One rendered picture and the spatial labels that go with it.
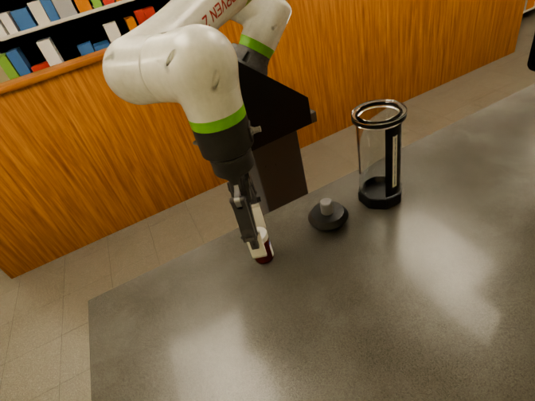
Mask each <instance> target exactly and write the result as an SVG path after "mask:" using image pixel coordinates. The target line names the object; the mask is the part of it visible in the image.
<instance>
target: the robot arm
mask: <svg viewBox="0 0 535 401"><path fill-rule="evenodd" d="M290 16H291V6H290V5H289V4H288V2H287V1H285V0H170V1H169V2H168V3H167V4H166V5H165V6H163V7H162V8H161V9H160V10H159V11H158V12H157V13H156V14H154V15H153V16H151V17H150V18H148V19H147V20H146V21H144V22H143V23H142V24H141V25H139V26H137V27H136V28H134V29H133V30H131V31H130V32H128V33H126V34H124V35H123V36H121V37H119V38H117V39H116V40H114V41H113V42H112V43H111V44H110V45H109V46H108V47H107V50H106V52H105V54H104V56H103V75H104V78H105V80H106V82H107V85H108V86H109V88H110V89H111V90H112V91H113V92H114V93H115V94H116V95H117V96H118V97H119V98H120V99H123V100H124V101H127V102H128V103H133V104H137V105H147V104H153V103H180V104H181V106H182V108H183V110H184V112H185V115H186V117H187V119H188V121H189V124H190V127H191V129H192V132H193V135H194V137H195V139H196V141H194V142H193V144H194V145H195V146H196V145H198V147H199V149H200V151H201V155H202V157H203V158H204V159H206V160H208V161H210V164H211V166H212V168H213V172H214V173H215V175H216V176H217V177H219V178H221V179H225V180H227V181H229V182H227V186H228V190H229V192H230V193H231V196H232V197H231V198H229V203H230V204H231V206H232V209H233V211H234V213H235V216H236V221H237V223H238V226H239V229H240V233H241V237H240V238H241V239H243V241H244V243H247V244H248V247H249V250H250V252H251V255H252V258H253V259H256V258H261V257H265V256H268V255H267V252H266V249H265V246H264V242H263V240H262V237H261V234H260V231H259V230H257V229H256V227H262V228H266V224H265V222H264V218H263V214H262V212H261V209H260V204H259V203H257V202H261V199H260V197H256V194H257V191H256V188H255V186H254V183H253V180H252V176H251V174H250V172H249V171H250V170H251V169H252V167H253V166H254V164H255V160H254V157H253V154H252V149H251V147H252V145H253V143H254V138H253V135H254V134H255V133H258V132H261V127H260V126H258V127H252V126H251V121H250V120H248V117H247V113H246V110H245V107H244V102H243V99H242V95H241V91H240V81H239V68H238V61H239V62H240V63H242V64H245V65H247V66H248V67H250V68H253V69H255V70H256V71H258V72H260V73H262V74H264V75H265V76H267V75H268V62H269V60H270V58H271V56H272V55H273V53H274V52H275V50H276V47H277V45H278V43H279V40H280V38H281V37H282V35H283V31H284V30H285V27H286V25H287V23H288V20H289V18H290ZM229 19H231V20H233V21H235V22H237V23H239V24H241V25H242V26H243V30H242V33H241V35H240V42H239V44H236V43H232V44H231V42H230V41H229V39H228V38H227V37H226V36H225V35H224V34H223V33H221V32H220V31H219V30H218V29H219V28H220V27H221V26H222V25H223V24H224V23H225V22H227V21H228V20H229Z"/></svg>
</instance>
